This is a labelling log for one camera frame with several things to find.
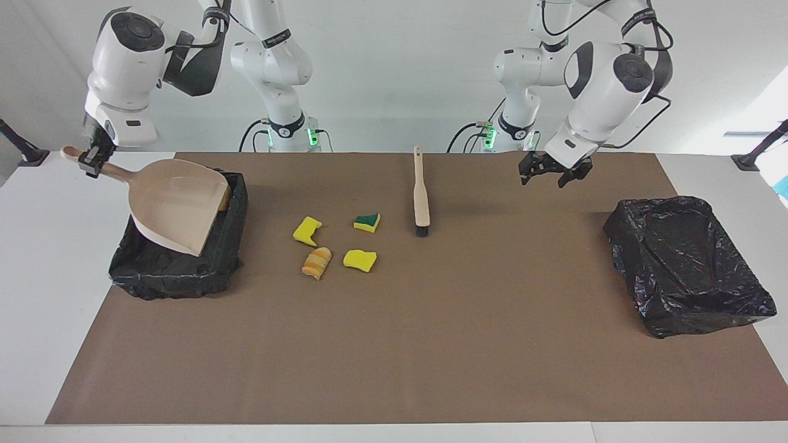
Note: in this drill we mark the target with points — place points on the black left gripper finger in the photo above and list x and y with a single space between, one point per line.
580 172
529 166

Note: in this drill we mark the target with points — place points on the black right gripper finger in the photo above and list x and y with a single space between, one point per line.
91 166

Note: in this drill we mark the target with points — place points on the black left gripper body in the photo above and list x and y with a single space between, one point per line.
554 168

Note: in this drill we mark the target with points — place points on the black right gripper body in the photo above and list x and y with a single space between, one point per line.
97 141

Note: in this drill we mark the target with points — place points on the beige plastic dustpan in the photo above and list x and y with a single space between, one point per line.
178 209

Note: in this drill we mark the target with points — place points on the beige hand brush black bristles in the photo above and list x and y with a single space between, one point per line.
422 203

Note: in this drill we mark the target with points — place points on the green and yellow sponge piece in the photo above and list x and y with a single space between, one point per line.
367 224

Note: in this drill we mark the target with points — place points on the plain yellow sponge piece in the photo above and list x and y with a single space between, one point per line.
359 261

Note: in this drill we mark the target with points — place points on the notched yellow sponge piece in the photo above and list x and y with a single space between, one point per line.
305 232

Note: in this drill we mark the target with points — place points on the orange striped bread piece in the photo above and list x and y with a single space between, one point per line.
316 263

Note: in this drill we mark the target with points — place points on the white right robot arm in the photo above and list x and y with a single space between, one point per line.
123 74

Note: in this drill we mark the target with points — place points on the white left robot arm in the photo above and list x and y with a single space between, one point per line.
603 92

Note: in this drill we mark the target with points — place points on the black bag lined bin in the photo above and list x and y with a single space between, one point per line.
184 277
683 264

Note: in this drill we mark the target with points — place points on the light blue object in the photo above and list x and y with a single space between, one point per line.
784 186

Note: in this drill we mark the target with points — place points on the brown table mat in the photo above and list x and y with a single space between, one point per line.
369 369

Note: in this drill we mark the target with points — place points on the black camera stand base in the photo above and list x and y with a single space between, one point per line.
748 161
31 157

